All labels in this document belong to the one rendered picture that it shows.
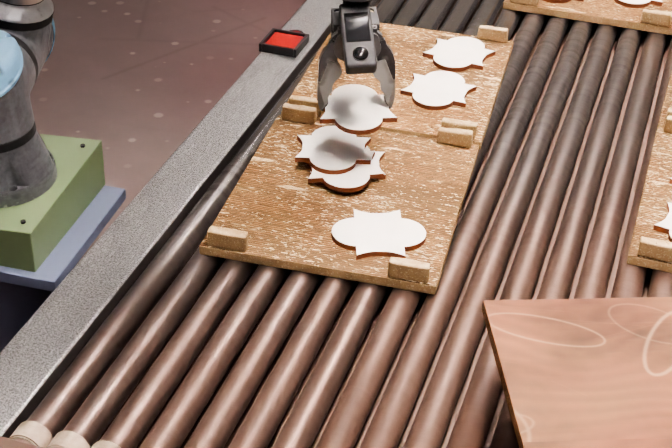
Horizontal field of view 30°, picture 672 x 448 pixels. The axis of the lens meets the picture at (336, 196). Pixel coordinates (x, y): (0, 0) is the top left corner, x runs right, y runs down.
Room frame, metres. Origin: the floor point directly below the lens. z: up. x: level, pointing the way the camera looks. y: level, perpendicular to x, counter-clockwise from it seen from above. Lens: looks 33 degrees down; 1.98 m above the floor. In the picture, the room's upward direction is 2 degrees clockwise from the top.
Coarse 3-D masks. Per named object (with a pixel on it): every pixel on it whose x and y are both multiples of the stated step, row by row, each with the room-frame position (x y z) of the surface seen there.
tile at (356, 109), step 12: (336, 96) 1.75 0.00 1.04; (348, 96) 1.75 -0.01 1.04; (360, 96) 1.76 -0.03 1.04; (372, 96) 1.76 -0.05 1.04; (336, 108) 1.72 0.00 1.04; (348, 108) 1.72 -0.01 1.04; (360, 108) 1.72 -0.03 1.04; (372, 108) 1.72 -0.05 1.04; (384, 108) 1.72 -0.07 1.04; (324, 120) 1.68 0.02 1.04; (336, 120) 1.68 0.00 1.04; (348, 120) 1.68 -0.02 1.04; (360, 120) 1.68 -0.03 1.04; (372, 120) 1.68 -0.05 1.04; (384, 120) 1.69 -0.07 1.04; (396, 120) 1.70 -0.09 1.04; (348, 132) 1.66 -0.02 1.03; (360, 132) 1.66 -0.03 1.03; (372, 132) 1.66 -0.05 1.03
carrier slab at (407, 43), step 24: (384, 24) 2.26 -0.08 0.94; (408, 48) 2.16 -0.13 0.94; (504, 48) 2.17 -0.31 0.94; (312, 72) 2.04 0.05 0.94; (408, 72) 2.06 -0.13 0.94; (456, 72) 2.06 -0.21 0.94; (480, 72) 2.07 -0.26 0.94; (504, 72) 2.09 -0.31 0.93; (312, 96) 1.95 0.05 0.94; (408, 96) 1.96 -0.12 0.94; (480, 96) 1.97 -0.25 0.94; (408, 120) 1.88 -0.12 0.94; (432, 120) 1.88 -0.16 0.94; (480, 120) 1.89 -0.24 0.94; (480, 144) 1.81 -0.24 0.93
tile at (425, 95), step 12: (432, 72) 2.04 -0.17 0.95; (444, 72) 2.04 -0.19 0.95; (420, 84) 1.99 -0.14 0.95; (432, 84) 2.00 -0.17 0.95; (444, 84) 2.00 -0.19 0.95; (456, 84) 2.00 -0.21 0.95; (468, 84) 2.00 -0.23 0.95; (420, 96) 1.95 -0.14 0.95; (432, 96) 1.95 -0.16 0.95; (444, 96) 1.95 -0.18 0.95; (456, 96) 1.95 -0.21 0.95; (432, 108) 1.92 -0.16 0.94; (444, 108) 1.92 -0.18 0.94
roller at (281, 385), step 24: (480, 24) 2.32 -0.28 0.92; (336, 288) 1.41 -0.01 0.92; (312, 312) 1.36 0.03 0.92; (336, 312) 1.38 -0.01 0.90; (312, 336) 1.31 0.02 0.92; (288, 360) 1.25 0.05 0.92; (312, 360) 1.28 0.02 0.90; (264, 384) 1.21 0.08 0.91; (288, 384) 1.21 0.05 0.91; (264, 408) 1.16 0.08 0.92; (240, 432) 1.12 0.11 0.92; (264, 432) 1.12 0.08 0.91
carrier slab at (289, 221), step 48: (288, 144) 1.78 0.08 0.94; (384, 144) 1.79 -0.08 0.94; (432, 144) 1.80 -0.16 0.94; (240, 192) 1.63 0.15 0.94; (288, 192) 1.63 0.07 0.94; (336, 192) 1.64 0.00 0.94; (384, 192) 1.64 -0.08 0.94; (432, 192) 1.65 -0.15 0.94; (288, 240) 1.50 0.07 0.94; (432, 240) 1.52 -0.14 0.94; (432, 288) 1.40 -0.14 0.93
